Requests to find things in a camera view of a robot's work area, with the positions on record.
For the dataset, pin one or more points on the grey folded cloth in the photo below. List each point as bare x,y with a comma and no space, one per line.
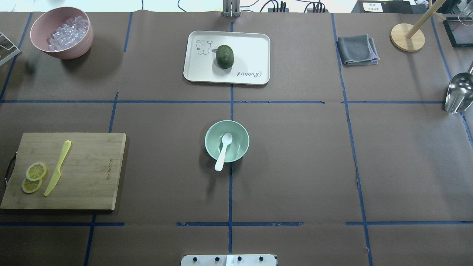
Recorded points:
357,50

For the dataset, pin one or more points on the yellow plastic knife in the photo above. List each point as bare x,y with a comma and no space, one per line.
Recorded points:
57,171

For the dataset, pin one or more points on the black power strip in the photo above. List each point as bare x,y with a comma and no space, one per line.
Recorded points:
310,7

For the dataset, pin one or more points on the aluminium frame post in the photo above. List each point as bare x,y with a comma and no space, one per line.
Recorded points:
231,8

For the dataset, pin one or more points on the white plastic spoon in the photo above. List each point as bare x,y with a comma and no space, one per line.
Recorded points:
226,140

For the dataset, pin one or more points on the green bowl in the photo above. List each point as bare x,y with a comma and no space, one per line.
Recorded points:
237,148

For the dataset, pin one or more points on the green avocado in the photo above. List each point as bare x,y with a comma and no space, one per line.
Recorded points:
224,56

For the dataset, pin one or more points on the wooden mug tree stand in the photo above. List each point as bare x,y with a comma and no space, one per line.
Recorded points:
410,38

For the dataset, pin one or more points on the pink bowl with ice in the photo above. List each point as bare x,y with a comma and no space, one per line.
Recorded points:
64,33

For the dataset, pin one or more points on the cream rabbit tray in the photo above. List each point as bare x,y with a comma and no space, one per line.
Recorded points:
251,58

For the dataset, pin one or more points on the metal scoop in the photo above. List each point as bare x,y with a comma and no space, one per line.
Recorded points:
460,92

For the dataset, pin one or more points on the bamboo cutting board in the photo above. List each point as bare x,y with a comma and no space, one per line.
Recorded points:
90,173

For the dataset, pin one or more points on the black framed tray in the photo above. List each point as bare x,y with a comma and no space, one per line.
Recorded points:
459,34

